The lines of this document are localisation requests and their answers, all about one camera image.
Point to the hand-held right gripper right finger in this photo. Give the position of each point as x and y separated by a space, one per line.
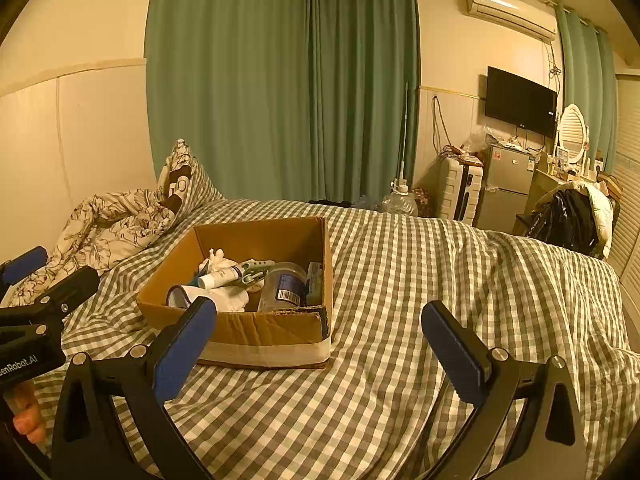
450 355

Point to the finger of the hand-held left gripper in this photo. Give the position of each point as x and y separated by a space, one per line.
70 287
25 262

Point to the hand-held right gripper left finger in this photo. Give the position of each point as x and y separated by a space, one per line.
182 355

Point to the white cloth with dark trim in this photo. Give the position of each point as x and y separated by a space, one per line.
220 299

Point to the small white bottle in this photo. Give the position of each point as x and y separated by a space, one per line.
222 277

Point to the cardboard box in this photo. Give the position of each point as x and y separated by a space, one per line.
270 330

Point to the white fabric scrunchie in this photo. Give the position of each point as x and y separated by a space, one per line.
217 259

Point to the grey plastic clips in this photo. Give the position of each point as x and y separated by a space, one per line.
257 269

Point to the clear cotton swab jar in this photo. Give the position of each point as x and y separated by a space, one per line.
280 287

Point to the blue blister pack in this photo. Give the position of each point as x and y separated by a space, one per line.
315 285

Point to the person's left hand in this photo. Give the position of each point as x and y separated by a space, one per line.
30 420

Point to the floral quilt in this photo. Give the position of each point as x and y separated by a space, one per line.
110 225

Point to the floral pillow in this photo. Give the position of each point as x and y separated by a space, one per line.
182 175

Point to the clear water jug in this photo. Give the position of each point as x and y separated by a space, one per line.
400 202

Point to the white suitcase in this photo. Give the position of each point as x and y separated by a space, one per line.
460 190

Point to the silver small fridge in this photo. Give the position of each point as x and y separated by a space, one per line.
505 185

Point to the wooden dressing table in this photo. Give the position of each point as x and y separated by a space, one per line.
545 182

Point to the white jacket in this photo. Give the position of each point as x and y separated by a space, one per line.
602 215

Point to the clear plastic bag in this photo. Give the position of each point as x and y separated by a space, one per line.
480 140

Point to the thin white pole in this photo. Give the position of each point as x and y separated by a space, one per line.
404 135

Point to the louvered wardrobe doors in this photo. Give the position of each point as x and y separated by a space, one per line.
627 175

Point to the white oval mirror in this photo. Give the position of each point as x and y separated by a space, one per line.
572 132

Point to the wide green curtain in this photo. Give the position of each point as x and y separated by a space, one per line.
225 85

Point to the narrow green curtain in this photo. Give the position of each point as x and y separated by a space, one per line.
582 85

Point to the white air conditioner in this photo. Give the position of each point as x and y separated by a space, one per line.
510 10

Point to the black wall television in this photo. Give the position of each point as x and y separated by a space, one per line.
520 100

